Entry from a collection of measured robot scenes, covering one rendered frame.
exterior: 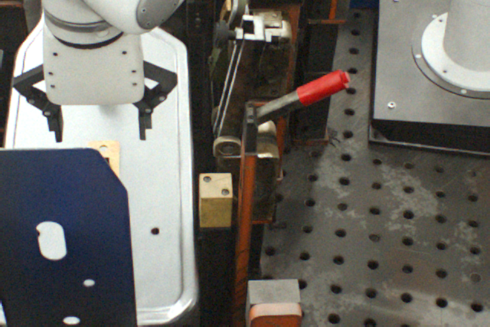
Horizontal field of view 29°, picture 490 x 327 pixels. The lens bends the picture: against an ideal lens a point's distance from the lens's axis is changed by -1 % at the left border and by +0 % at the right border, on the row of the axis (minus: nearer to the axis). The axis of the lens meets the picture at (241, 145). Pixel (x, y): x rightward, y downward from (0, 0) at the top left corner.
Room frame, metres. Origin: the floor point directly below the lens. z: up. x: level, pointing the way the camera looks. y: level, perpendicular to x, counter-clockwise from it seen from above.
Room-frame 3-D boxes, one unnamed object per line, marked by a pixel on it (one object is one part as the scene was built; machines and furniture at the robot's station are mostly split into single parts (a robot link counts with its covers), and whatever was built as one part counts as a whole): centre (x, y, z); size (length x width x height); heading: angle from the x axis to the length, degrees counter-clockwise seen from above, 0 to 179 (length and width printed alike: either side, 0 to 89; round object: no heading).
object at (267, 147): (0.73, -0.01, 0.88); 0.07 x 0.06 x 0.35; 96
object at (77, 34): (0.71, 0.15, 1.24); 0.09 x 0.08 x 0.03; 96
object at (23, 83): (0.70, 0.20, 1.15); 0.08 x 0.01 x 0.06; 96
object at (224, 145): (0.70, 0.02, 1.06); 0.03 x 0.01 x 0.03; 96
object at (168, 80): (0.71, 0.11, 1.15); 0.08 x 0.01 x 0.06; 96
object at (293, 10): (0.97, -0.03, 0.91); 0.07 x 0.05 x 0.42; 96
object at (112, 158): (0.71, 0.16, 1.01); 0.08 x 0.04 x 0.01; 6
